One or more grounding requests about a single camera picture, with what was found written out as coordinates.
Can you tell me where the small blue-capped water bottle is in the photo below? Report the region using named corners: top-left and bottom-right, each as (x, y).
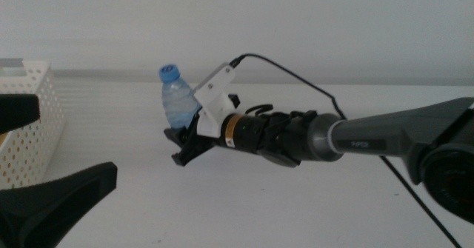
top-left (158, 63), bottom-right (203, 130)

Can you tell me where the white perforated plastic basket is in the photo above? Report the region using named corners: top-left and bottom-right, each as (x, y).
top-left (0, 58), bottom-right (67, 190)

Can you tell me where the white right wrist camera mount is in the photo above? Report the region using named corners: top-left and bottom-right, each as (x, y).
top-left (191, 61), bottom-right (242, 138)

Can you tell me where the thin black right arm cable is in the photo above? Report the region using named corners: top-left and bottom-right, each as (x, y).
top-left (244, 104), bottom-right (275, 117)

